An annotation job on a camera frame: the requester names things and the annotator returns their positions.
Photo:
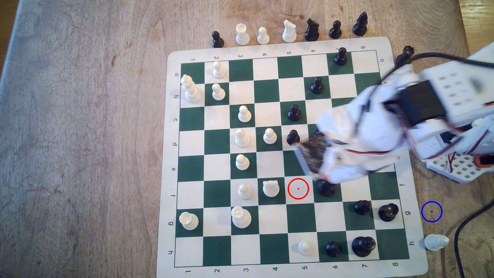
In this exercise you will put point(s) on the white chess pawn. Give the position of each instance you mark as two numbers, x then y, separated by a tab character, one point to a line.
242	163
244	192
269	136
305	248
219	70
263	36
244	115
218	93

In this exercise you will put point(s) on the brown wrist camera board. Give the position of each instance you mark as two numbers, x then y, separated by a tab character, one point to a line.
310	154

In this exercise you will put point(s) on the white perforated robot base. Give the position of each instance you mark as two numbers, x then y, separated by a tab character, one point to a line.
459	170

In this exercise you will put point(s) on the white chess bishop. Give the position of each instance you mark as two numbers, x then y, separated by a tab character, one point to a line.
435	242
242	138

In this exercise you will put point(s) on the white chess rook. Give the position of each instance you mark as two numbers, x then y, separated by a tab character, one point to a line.
242	35
241	217

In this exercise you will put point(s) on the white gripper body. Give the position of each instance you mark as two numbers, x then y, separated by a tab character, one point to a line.
334	171

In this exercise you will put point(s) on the white chess queen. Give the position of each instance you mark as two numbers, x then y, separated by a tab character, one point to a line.
191	90

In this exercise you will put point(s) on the white chess knight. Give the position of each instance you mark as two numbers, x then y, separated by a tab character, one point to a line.
289	33
271	189

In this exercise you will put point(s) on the white device with buttons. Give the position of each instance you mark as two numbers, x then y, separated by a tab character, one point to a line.
216	239

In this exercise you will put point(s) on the orange and black clamp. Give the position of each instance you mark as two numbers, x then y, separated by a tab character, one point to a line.
485	160

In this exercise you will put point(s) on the black chess bishop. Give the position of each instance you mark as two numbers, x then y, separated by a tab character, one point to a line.
403	56
360	25

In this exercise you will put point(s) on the black chess pawn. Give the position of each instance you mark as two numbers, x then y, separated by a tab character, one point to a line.
333	249
317	86
292	137
335	31
217	40
362	207
294	113
340	57

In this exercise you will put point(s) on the black chess knight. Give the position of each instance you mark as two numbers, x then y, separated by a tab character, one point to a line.
312	31
326	189

